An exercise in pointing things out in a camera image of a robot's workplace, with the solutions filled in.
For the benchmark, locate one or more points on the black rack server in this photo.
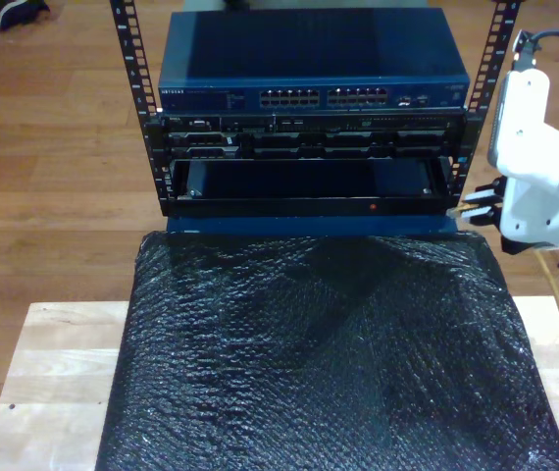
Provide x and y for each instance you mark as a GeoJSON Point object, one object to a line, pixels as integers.
{"type": "Point", "coordinates": [309, 142]}

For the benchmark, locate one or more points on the blue rack base plate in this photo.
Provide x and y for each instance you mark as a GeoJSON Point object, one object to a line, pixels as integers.
{"type": "Point", "coordinates": [309, 225]}

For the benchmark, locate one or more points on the black perforated rack post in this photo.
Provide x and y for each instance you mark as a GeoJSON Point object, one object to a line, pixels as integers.
{"type": "Point", "coordinates": [128, 56]}
{"type": "Point", "coordinates": [500, 54]}

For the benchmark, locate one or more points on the blue network switch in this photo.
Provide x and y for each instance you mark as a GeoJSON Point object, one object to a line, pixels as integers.
{"type": "Point", "coordinates": [309, 49]}

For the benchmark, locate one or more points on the black bubble wrap mat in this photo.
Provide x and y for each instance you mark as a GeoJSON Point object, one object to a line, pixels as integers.
{"type": "Point", "coordinates": [260, 392]}

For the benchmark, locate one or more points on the dark sneaker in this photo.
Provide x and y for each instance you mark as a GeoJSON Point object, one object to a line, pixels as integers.
{"type": "Point", "coordinates": [15, 12]}

